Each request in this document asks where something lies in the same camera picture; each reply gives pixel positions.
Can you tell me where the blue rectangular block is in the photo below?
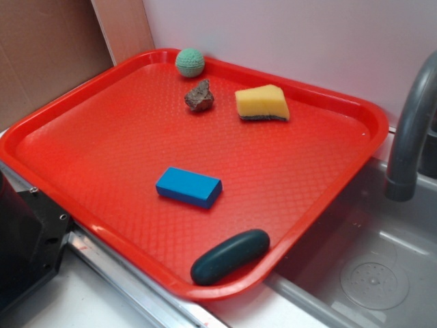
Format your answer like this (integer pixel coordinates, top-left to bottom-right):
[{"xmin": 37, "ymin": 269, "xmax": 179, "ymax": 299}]
[{"xmin": 156, "ymin": 167, "xmax": 223, "ymax": 209}]

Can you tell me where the red plastic tray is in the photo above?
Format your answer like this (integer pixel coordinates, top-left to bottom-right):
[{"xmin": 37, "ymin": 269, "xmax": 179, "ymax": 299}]
[{"xmin": 1, "ymin": 49, "xmax": 389, "ymax": 301}]

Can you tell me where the brown rock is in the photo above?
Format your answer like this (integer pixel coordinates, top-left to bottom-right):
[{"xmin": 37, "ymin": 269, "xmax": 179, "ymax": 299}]
[{"xmin": 184, "ymin": 79, "xmax": 214, "ymax": 112}]

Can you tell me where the yellow sponge with scourer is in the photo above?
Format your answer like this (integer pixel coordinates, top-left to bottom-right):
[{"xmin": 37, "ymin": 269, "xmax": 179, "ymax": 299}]
[{"xmin": 235, "ymin": 85, "xmax": 290, "ymax": 122}]

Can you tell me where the dark green oblong capsule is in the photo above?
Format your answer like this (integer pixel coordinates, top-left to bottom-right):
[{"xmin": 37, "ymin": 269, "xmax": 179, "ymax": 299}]
[{"xmin": 191, "ymin": 229, "xmax": 270, "ymax": 286}]

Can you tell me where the green textured ball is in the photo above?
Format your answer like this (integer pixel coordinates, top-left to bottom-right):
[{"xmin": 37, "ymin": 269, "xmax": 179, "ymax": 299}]
[{"xmin": 175, "ymin": 48, "xmax": 205, "ymax": 78}]

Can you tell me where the grey plastic sink basin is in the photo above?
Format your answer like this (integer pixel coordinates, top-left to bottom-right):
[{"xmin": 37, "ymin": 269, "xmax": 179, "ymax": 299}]
[{"xmin": 266, "ymin": 159, "xmax": 436, "ymax": 327}]

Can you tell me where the grey toy faucet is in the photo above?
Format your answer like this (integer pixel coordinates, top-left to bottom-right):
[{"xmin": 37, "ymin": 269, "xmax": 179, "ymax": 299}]
[{"xmin": 384, "ymin": 52, "xmax": 436, "ymax": 202}]

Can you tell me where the brown cardboard panel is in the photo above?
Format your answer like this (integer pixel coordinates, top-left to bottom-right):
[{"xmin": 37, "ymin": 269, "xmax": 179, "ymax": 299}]
[{"xmin": 1, "ymin": 1, "xmax": 154, "ymax": 131}]

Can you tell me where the silver metal rail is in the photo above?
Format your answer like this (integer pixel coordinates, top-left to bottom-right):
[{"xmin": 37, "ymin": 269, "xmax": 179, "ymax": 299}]
[{"xmin": 0, "ymin": 160, "xmax": 219, "ymax": 328}]

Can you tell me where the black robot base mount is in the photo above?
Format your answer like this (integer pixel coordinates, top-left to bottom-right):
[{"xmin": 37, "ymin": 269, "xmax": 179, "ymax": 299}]
[{"xmin": 1, "ymin": 174, "xmax": 72, "ymax": 315}]

